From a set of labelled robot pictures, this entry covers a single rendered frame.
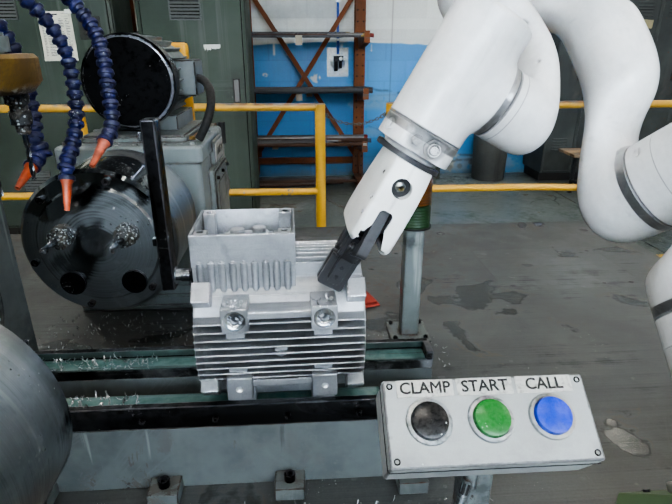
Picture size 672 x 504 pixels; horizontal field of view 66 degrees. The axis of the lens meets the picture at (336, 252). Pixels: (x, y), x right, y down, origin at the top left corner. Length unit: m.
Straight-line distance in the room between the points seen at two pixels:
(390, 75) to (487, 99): 5.22
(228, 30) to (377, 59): 2.31
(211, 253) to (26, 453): 0.27
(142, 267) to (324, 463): 0.44
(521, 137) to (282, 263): 0.29
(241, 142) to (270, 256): 3.25
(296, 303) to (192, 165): 0.54
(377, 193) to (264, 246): 0.15
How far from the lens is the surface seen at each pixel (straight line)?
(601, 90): 0.81
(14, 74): 0.65
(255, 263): 0.60
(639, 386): 1.05
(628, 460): 0.89
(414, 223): 0.95
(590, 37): 0.84
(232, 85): 3.79
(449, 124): 0.53
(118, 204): 0.90
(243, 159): 3.86
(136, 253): 0.92
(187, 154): 1.08
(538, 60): 0.63
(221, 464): 0.75
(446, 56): 0.53
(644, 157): 0.75
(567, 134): 5.95
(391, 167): 0.53
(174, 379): 0.80
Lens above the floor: 1.34
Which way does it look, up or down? 22 degrees down
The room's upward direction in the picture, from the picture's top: straight up
